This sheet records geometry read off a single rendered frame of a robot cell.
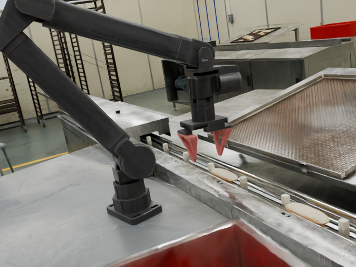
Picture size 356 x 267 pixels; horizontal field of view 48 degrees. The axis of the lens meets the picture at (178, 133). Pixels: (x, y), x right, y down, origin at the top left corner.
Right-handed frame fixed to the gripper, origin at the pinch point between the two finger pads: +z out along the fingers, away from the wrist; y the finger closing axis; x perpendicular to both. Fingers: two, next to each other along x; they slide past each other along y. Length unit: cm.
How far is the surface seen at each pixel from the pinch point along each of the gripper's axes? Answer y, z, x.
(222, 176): -1.2, 4.6, 4.4
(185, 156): -2.1, 4.2, -16.1
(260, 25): -371, -34, -442
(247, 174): -5.6, 4.0, 8.6
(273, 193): -4.1, 5.1, 19.6
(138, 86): -247, 61, -699
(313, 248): 6.3, 4.4, 41.2
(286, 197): -2.3, 3.4, 25.9
